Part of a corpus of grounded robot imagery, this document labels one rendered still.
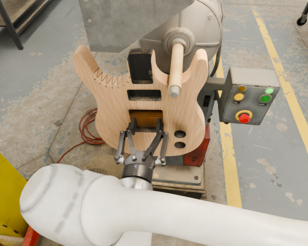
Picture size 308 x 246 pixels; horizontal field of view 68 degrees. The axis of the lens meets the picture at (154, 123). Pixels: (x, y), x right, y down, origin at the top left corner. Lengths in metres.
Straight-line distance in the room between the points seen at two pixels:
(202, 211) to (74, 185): 0.18
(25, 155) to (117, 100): 1.62
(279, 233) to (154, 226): 0.16
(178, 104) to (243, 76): 0.31
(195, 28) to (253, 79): 0.28
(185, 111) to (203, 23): 0.25
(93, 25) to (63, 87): 2.27
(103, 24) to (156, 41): 0.34
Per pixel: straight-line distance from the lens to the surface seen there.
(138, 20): 0.39
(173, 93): 0.53
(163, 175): 1.49
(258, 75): 0.88
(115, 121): 0.71
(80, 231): 0.36
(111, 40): 0.41
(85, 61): 0.60
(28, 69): 3.11
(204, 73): 0.57
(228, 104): 0.87
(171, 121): 0.68
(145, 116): 0.67
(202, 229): 0.32
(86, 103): 2.40
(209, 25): 0.71
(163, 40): 0.71
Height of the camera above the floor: 1.61
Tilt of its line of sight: 49 degrees down
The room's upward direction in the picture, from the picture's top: straight up
